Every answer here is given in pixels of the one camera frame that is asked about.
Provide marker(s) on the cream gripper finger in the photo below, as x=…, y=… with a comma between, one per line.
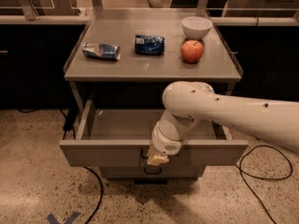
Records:
x=155, y=157

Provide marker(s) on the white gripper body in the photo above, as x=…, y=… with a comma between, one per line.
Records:
x=163, y=146

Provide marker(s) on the grey top drawer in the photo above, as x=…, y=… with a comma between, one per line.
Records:
x=121, y=138

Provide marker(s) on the grey drawer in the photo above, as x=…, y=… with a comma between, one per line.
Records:
x=152, y=172
x=121, y=138

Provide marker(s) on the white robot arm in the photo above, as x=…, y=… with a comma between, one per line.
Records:
x=188, y=103

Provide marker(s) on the grey bottom drawer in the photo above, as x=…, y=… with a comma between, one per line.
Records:
x=152, y=172

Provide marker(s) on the grey drawer cabinet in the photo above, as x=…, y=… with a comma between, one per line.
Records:
x=136, y=81

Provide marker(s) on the red apple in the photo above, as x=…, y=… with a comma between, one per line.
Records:
x=192, y=51

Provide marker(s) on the black power adapter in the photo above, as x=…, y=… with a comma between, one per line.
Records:
x=70, y=118

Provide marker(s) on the blue chip bag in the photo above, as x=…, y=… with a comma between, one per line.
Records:
x=149, y=44

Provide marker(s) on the crushed silver blue can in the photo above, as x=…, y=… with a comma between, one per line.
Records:
x=101, y=51

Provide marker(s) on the white bowl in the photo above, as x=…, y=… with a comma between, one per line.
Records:
x=196, y=28

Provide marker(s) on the blue tape cross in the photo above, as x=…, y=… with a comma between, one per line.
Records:
x=52, y=219

